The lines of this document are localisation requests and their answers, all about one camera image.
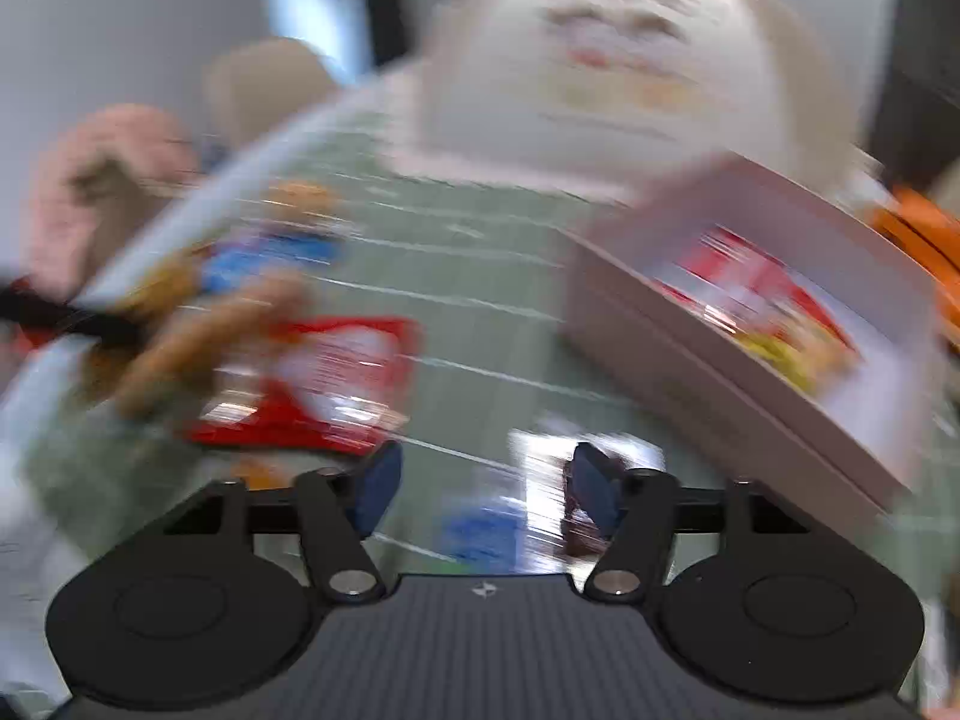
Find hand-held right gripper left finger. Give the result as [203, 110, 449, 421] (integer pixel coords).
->
[142, 441, 404, 605]

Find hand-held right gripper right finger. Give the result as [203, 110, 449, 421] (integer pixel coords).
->
[571, 441, 833, 605]

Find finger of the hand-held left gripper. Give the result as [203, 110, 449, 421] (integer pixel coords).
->
[0, 286, 147, 352]

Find white blue snack packet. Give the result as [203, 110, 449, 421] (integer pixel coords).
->
[439, 427, 668, 565]

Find red white snack packet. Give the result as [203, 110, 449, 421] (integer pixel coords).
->
[184, 315, 422, 457]

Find pink cardboard box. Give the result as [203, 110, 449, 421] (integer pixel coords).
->
[562, 154, 946, 518]

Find pink plush toy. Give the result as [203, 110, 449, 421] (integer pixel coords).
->
[30, 103, 202, 297]

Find green checked tablecloth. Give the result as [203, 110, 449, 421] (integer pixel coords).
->
[0, 82, 938, 616]

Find beige chair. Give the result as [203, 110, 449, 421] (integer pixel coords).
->
[204, 37, 338, 147]

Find white printed food cover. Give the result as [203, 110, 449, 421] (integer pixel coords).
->
[390, 0, 863, 203]

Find orange snack bag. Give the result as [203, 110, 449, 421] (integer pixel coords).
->
[866, 186, 960, 350]

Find dark door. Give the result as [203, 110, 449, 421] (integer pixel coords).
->
[358, 0, 430, 74]

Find dark refrigerator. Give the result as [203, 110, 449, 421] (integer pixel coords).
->
[855, 0, 960, 185]

